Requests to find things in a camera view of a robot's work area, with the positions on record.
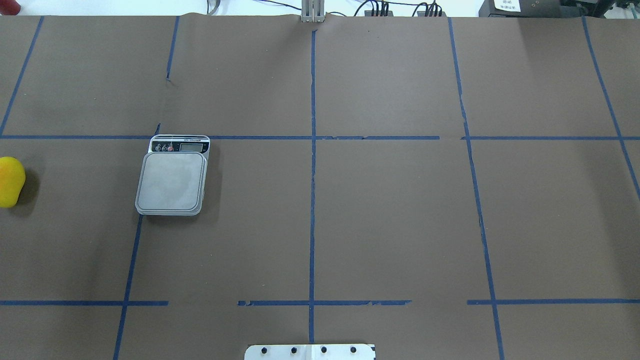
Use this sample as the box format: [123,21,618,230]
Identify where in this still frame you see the red object at corner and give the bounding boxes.
[0,0,22,16]

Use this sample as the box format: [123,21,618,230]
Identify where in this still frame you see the black power strip left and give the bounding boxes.
[362,0,393,18]

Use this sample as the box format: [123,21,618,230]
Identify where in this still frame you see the aluminium camera post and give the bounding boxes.
[301,0,326,23]

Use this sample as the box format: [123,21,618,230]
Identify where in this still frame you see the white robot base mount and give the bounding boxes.
[244,343,377,360]

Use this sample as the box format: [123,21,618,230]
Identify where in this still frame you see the black power strip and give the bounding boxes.
[411,0,446,18]
[362,0,393,18]

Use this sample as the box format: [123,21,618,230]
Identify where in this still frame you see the digital kitchen scale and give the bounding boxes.
[134,134,211,217]

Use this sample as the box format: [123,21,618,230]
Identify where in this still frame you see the black power strip right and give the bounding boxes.
[411,0,446,18]

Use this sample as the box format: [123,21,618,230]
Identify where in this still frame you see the yellow mango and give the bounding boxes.
[0,156,26,208]

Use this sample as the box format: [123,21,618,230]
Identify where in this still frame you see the black equipment box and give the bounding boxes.
[478,0,583,19]

